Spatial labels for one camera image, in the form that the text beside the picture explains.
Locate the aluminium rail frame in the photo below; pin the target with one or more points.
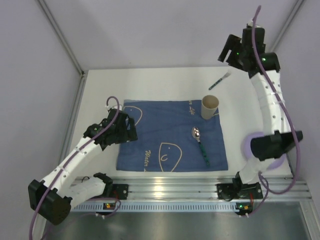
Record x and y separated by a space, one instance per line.
201 189

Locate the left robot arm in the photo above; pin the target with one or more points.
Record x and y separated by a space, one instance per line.
54 196

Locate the beige cup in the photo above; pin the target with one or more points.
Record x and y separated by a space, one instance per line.
209 105

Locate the blue cloth placemat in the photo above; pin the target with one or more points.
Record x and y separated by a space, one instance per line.
165 142

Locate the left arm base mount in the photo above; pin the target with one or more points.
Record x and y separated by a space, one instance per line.
115 191

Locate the fork with green handle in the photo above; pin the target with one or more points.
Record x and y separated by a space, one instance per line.
226 75

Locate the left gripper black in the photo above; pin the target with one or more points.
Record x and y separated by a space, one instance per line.
122 127

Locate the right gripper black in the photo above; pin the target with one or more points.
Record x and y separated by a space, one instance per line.
233 53

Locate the purple plate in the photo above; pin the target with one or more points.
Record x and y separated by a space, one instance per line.
247 152

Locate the spoon with green handle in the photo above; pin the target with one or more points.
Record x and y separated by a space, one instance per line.
196 135

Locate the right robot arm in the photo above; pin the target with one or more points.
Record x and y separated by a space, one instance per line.
278 138

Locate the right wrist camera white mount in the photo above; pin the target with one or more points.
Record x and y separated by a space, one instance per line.
253 23

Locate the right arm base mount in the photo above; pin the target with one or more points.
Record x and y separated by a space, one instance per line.
238 190

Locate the perforated cable duct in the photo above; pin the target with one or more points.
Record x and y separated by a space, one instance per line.
161 207

